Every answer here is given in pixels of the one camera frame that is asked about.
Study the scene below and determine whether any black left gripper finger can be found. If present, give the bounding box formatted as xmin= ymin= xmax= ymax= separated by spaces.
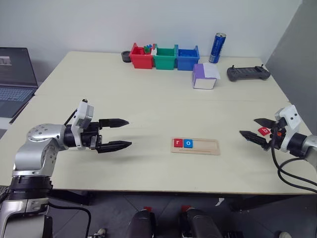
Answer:
xmin=96 ymin=140 xmax=133 ymax=154
xmin=99 ymin=118 xmax=130 ymax=130

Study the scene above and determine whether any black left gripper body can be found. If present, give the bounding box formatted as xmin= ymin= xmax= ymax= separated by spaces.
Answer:
xmin=80 ymin=121 xmax=104 ymax=151

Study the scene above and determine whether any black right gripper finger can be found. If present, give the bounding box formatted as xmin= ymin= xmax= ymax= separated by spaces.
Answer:
xmin=238 ymin=130 xmax=270 ymax=150
xmin=253 ymin=118 xmax=277 ymax=128

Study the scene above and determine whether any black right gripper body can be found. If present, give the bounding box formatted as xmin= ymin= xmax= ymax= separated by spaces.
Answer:
xmin=268 ymin=118 xmax=288 ymax=151

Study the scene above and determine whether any red letter b block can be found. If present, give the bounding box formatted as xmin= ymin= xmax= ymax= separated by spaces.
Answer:
xmin=257 ymin=126 xmax=271 ymax=137

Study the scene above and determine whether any wooden letter tray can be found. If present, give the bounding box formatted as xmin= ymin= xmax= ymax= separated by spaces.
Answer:
xmin=170 ymin=137 xmax=221 ymax=156

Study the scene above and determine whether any dark grey handheld controller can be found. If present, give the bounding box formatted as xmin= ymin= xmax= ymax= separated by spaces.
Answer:
xmin=226 ymin=64 xmax=271 ymax=82

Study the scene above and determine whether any red plastic bin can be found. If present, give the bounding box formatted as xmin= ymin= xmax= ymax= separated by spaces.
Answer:
xmin=130 ymin=42 xmax=155 ymax=69

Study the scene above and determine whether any white paper sheet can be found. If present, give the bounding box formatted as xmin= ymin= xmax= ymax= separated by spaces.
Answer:
xmin=203 ymin=62 xmax=222 ymax=80

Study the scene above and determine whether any green plastic bin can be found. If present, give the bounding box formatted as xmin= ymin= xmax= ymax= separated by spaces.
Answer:
xmin=152 ymin=44 xmax=179 ymax=71

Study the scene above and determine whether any purple and white box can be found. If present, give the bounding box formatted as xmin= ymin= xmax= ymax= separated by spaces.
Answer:
xmin=191 ymin=62 xmax=222 ymax=90

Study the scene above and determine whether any dark rounded shape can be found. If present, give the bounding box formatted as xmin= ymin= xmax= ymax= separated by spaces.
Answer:
xmin=178 ymin=207 xmax=221 ymax=238
xmin=129 ymin=209 xmax=157 ymax=238

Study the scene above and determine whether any blue drink can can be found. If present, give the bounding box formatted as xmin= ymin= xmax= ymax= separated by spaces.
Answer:
xmin=208 ymin=32 xmax=228 ymax=64

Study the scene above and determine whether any blue plastic bin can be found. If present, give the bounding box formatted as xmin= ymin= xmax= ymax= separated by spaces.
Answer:
xmin=176 ymin=45 xmax=201 ymax=71

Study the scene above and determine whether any grey open laptop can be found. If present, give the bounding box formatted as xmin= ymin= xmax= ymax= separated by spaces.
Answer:
xmin=0 ymin=47 xmax=39 ymax=125

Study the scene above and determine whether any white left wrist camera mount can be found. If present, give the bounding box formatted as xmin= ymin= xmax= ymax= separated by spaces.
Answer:
xmin=70 ymin=99 xmax=95 ymax=151

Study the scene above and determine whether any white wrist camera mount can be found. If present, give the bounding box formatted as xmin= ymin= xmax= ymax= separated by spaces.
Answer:
xmin=274 ymin=104 xmax=302 ymax=153
xmin=70 ymin=99 xmax=95 ymax=151

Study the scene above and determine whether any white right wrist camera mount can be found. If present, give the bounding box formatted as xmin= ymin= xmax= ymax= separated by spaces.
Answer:
xmin=274 ymin=104 xmax=302 ymax=153

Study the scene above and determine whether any thin black left wrist cable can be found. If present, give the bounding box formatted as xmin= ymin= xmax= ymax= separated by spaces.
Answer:
xmin=63 ymin=107 xmax=78 ymax=127

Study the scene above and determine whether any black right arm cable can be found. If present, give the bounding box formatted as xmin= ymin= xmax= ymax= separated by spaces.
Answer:
xmin=270 ymin=125 xmax=317 ymax=194

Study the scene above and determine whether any black table frame bar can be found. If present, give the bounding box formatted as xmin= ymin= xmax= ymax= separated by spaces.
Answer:
xmin=48 ymin=189 xmax=95 ymax=206
xmin=218 ymin=194 xmax=317 ymax=212

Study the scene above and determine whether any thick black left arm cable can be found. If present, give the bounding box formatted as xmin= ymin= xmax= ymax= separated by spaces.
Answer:
xmin=48 ymin=201 xmax=93 ymax=238

